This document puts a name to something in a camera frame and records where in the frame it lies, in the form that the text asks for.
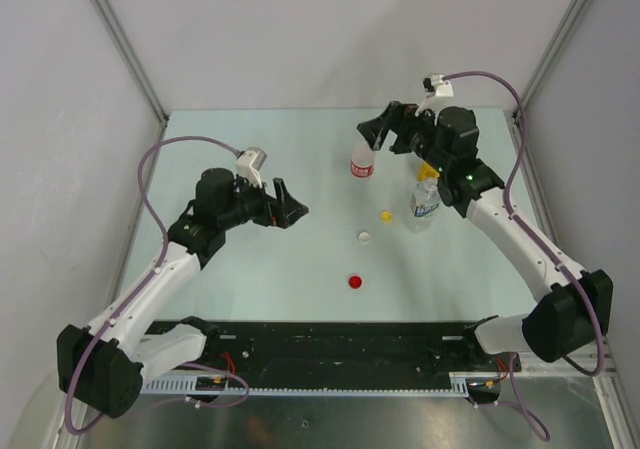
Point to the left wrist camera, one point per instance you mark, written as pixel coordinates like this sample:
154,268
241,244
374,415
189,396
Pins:
248,165

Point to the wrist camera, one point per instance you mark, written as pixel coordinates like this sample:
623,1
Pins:
438,93
248,165

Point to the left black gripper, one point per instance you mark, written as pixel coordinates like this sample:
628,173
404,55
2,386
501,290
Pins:
289,212

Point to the red bottle cap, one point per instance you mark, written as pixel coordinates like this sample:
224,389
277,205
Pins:
355,282

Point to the aluminium frame post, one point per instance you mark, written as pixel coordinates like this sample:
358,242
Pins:
129,57
568,25

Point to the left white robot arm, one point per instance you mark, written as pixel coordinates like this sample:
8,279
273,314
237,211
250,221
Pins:
106,363

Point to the yellow honey pomelo bottle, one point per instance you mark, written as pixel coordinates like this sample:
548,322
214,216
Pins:
427,171

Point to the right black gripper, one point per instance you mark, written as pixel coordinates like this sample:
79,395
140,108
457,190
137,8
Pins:
397,117

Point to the red cap water bottle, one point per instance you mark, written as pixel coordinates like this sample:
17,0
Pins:
362,159

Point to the white cap clear bottle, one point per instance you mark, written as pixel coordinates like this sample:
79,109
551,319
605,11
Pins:
425,203

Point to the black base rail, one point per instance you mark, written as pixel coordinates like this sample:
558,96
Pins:
350,356

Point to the left aluminium frame post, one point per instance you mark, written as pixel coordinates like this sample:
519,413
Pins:
129,57

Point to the right aluminium frame post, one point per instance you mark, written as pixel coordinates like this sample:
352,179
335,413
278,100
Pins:
568,25

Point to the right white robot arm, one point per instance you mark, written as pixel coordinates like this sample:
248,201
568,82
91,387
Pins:
573,305

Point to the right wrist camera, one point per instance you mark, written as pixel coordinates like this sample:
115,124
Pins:
438,93

